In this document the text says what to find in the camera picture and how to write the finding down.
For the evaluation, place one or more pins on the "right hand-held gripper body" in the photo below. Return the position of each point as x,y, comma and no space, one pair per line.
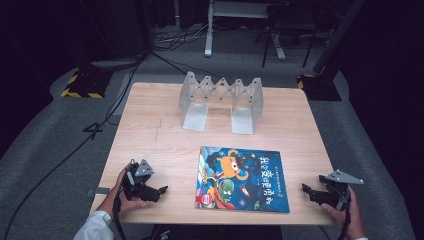
338,193

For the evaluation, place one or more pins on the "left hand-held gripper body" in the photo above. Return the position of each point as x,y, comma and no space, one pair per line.
144,170

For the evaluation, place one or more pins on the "blue cartoon picture book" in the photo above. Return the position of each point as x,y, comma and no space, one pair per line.
241,180

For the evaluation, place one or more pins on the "translucent expandable book rack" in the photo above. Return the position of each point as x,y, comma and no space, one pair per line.
221,100

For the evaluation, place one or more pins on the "person's left hand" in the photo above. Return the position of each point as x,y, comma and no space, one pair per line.
128,205

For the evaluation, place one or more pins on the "person's right hand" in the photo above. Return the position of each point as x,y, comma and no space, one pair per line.
353,216

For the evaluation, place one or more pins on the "yellow-black striped stand base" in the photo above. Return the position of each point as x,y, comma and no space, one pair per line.
320,88
85,83

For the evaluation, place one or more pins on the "black slanted stand pole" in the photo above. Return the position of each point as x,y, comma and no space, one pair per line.
336,40

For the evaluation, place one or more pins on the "black chair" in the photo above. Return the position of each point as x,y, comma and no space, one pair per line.
290,26

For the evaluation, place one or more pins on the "white desk leg frame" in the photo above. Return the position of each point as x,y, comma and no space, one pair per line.
209,36

